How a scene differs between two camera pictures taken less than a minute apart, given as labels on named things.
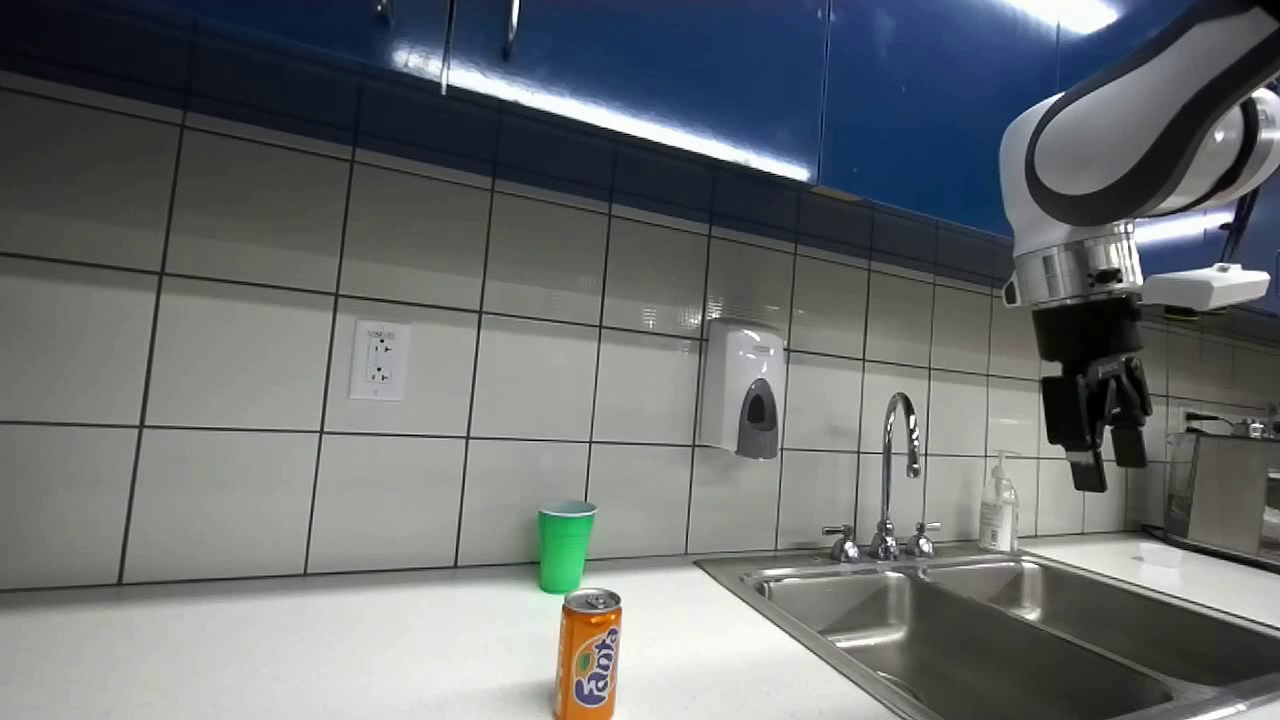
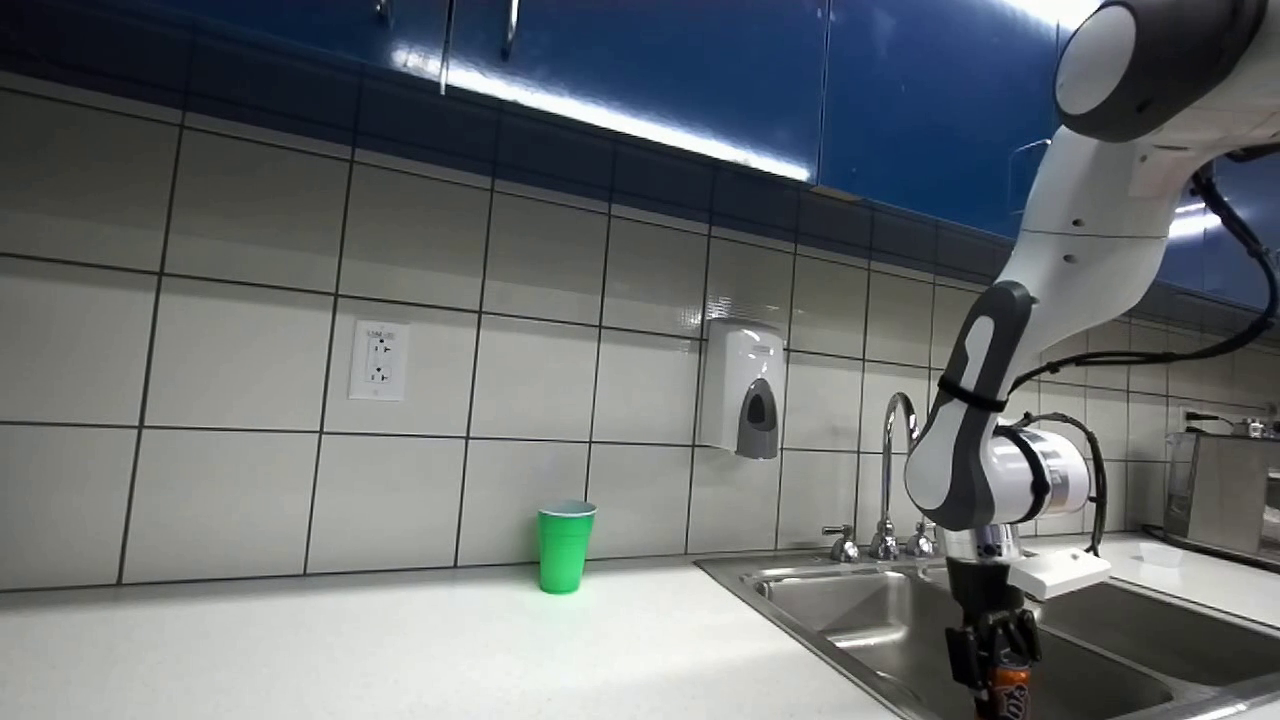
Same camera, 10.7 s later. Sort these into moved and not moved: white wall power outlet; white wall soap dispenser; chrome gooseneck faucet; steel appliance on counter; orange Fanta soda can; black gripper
Moved: orange Fanta soda can; black gripper
Not moved: chrome gooseneck faucet; steel appliance on counter; white wall power outlet; white wall soap dispenser
